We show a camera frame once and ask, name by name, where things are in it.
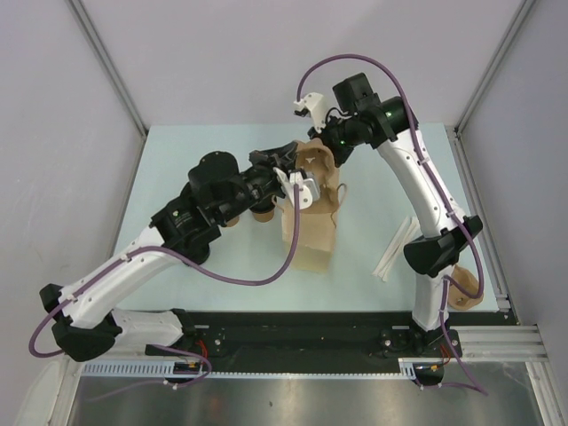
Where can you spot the left aluminium frame post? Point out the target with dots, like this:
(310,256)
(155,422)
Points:
(94,39)

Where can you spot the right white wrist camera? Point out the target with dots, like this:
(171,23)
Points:
(314,105)

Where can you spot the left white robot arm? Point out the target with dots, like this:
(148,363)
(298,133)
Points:
(84,318)

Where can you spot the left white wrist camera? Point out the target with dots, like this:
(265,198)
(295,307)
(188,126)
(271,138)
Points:
(300,186)

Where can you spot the brown pulp cup carrier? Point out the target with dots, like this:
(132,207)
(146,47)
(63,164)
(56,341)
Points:
(318,159)

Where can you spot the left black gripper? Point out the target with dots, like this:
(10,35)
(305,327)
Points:
(268,159)

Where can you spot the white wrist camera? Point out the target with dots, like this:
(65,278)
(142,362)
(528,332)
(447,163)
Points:
(314,105)
(300,186)

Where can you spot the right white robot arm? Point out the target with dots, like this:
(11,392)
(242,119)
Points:
(385,125)

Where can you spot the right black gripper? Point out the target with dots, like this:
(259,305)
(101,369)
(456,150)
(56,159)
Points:
(340,158)

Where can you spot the right aluminium frame post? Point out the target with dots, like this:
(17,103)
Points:
(509,37)

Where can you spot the brown paper coffee cup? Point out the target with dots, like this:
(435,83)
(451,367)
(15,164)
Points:
(263,216)

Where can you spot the aluminium frame post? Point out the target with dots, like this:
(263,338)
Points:
(509,37)
(94,39)

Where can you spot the white wrapped straw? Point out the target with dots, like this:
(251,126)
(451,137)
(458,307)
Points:
(397,257)
(392,248)

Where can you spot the white slotted cable duct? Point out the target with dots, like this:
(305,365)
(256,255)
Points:
(170,369)

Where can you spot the stack of brown paper cups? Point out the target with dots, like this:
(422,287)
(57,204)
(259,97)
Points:
(232,222)

